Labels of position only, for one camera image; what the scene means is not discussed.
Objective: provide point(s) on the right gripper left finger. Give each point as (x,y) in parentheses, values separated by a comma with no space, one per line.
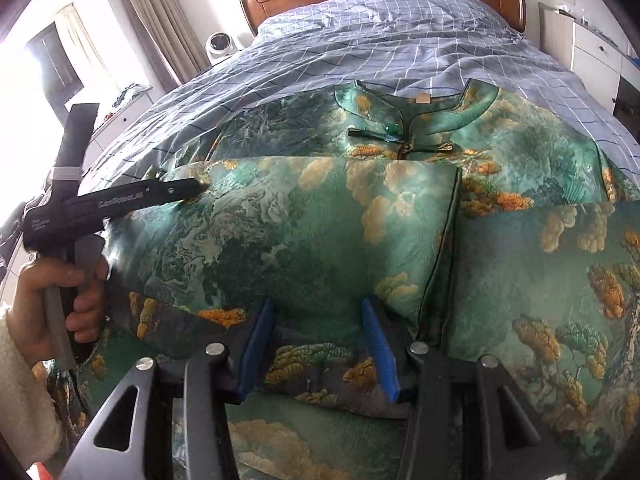
(130,436)

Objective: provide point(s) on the green brocade jacket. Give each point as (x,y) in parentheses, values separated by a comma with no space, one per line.
(482,222)

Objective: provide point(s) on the beige curtain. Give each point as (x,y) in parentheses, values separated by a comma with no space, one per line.
(173,36)

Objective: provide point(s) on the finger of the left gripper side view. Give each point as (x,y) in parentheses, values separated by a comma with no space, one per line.
(182,189)

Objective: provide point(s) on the blue checked bed cover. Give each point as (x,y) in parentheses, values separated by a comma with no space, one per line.
(398,47)

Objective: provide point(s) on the cream sleeve left forearm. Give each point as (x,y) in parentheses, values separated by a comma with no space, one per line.
(29,423)

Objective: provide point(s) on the person's left hand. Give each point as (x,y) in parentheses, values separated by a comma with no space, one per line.
(54,298)

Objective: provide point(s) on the white window cabinet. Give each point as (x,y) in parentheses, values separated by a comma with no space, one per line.
(112,122)

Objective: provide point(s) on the white desk with drawers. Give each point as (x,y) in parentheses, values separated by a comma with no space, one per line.
(608,75)

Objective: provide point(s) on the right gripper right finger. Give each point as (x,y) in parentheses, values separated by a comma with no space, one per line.
(467,419)

